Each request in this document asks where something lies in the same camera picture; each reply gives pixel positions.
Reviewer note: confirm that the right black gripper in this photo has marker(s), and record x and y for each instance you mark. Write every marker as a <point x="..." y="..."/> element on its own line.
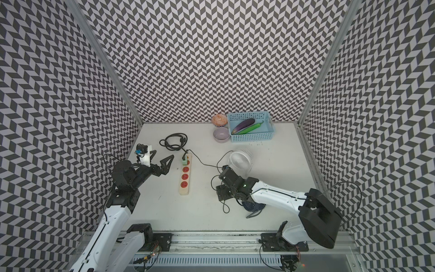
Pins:
<point x="222" y="192"/>

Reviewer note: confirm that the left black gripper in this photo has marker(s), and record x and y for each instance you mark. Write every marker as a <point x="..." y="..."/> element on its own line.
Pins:
<point x="164" y="169"/>

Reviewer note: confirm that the green power adapter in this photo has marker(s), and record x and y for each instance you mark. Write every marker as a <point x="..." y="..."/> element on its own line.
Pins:
<point x="185" y="160"/>

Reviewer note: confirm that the cream power strip red sockets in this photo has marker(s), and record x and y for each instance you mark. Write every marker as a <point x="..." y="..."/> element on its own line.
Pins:
<point x="184" y="186"/>

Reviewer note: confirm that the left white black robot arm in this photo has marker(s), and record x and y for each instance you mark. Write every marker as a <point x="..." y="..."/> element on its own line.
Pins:
<point x="102" y="254"/>

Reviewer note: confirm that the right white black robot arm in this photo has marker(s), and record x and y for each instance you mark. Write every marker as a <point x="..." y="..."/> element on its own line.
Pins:
<point x="319" y="219"/>

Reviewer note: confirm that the white desk fan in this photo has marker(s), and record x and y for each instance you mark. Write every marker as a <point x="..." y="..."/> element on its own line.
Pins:
<point x="241" y="159"/>

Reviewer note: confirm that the dark blue desk fan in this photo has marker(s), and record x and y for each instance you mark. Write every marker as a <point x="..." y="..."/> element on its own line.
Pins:
<point x="254" y="209"/>

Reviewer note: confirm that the lilac plastic bowl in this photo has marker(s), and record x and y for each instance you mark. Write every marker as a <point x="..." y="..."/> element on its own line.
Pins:
<point x="221" y="135"/>

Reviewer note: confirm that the light blue plastic basket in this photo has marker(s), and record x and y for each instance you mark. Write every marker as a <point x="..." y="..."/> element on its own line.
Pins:
<point x="265" y="132"/>

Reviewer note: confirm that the green cucumber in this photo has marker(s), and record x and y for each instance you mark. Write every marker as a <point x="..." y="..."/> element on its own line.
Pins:
<point x="249" y="129"/>

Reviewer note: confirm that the purple eggplant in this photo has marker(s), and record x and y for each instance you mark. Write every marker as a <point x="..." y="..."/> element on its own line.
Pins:
<point x="243" y="125"/>

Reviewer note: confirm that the orange patterned bowl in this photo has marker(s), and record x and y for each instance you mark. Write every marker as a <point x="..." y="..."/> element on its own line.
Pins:
<point x="219" y="120"/>

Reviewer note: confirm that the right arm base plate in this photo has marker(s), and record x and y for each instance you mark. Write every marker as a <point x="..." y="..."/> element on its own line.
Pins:
<point x="283" y="243"/>

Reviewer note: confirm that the aluminium front rail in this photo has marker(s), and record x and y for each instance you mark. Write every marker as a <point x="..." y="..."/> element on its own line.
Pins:
<point x="242" y="242"/>

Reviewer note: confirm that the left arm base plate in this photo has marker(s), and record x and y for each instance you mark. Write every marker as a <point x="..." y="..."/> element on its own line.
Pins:
<point x="156" y="242"/>

